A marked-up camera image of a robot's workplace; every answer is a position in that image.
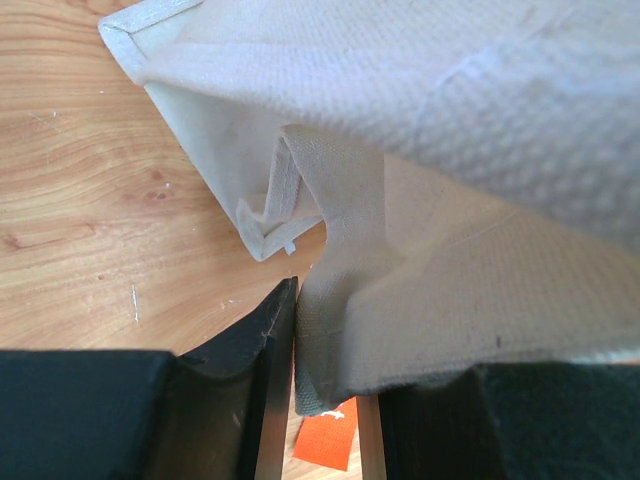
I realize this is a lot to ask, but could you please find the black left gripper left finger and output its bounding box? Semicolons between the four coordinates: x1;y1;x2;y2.
1;278;298;479

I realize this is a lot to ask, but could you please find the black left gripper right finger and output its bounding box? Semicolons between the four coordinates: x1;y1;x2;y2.
378;363;639;479

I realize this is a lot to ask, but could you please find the beige canvas tote bag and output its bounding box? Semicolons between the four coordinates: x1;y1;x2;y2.
99;1;639;416

